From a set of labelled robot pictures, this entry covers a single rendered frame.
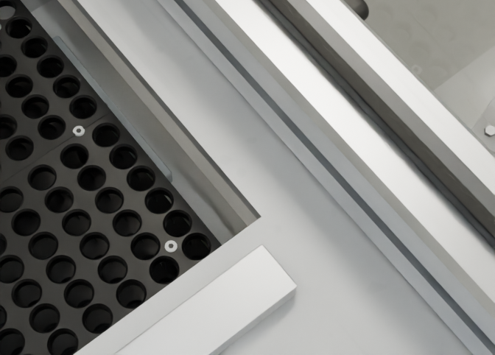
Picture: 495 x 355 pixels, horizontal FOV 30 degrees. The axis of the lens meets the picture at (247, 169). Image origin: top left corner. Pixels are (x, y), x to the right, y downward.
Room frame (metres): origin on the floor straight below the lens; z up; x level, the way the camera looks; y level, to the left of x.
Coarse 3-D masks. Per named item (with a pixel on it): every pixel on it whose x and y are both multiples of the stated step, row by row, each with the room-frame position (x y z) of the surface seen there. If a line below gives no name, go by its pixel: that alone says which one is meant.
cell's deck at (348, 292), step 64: (64, 0) 0.25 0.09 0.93; (128, 0) 0.24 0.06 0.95; (128, 64) 0.21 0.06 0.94; (192, 64) 0.21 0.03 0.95; (192, 128) 0.18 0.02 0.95; (256, 128) 0.18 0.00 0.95; (256, 192) 0.15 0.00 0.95; (320, 192) 0.15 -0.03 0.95; (320, 256) 0.12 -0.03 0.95; (384, 256) 0.13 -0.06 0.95; (128, 320) 0.09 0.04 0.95; (320, 320) 0.10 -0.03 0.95; (384, 320) 0.10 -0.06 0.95
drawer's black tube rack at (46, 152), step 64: (0, 64) 0.24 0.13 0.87; (0, 128) 0.21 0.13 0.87; (64, 128) 0.20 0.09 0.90; (0, 192) 0.16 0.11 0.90; (64, 192) 0.16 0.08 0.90; (0, 256) 0.13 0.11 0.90; (64, 256) 0.13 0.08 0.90; (128, 256) 0.13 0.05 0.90; (192, 256) 0.15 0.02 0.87; (0, 320) 0.11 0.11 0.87; (64, 320) 0.10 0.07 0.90
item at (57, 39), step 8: (56, 40) 0.28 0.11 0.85; (64, 48) 0.27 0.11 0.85; (72, 56) 0.27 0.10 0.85; (80, 64) 0.26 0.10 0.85; (80, 72) 0.26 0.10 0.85; (88, 72) 0.26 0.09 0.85; (88, 80) 0.25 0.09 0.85; (96, 88) 0.25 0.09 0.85; (104, 96) 0.24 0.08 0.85; (112, 104) 0.24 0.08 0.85; (120, 112) 0.23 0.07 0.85; (120, 120) 0.23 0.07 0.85; (128, 120) 0.23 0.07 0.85; (128, 128) 0.22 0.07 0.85; (136, 136) 0.22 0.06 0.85; (144, 144) 0.21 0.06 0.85; (152, 152) 0.21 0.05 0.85; (152, 160) 0.21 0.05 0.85; (160, 160) 0.21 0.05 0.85; (160, 168) 0.20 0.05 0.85; (168, 176) 0.20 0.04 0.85
